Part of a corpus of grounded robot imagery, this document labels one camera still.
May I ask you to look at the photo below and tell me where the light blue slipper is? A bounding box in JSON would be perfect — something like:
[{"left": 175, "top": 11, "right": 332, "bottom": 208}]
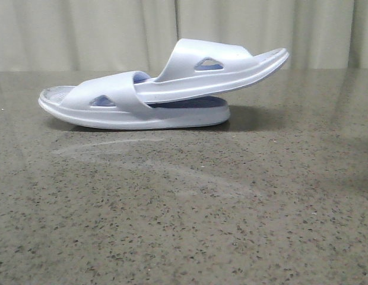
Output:
[
  {"left": 135, "top": 39, "right": 289, "bottom": 104},
  {"left": 39, "top": 71, "right": 230, "bottom": 130}
]

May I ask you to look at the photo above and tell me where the beige curtain backdrop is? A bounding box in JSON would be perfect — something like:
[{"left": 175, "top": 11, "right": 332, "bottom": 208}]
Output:
[{"left": 0, "top": 1, "right": 368, "bottom": 71}]

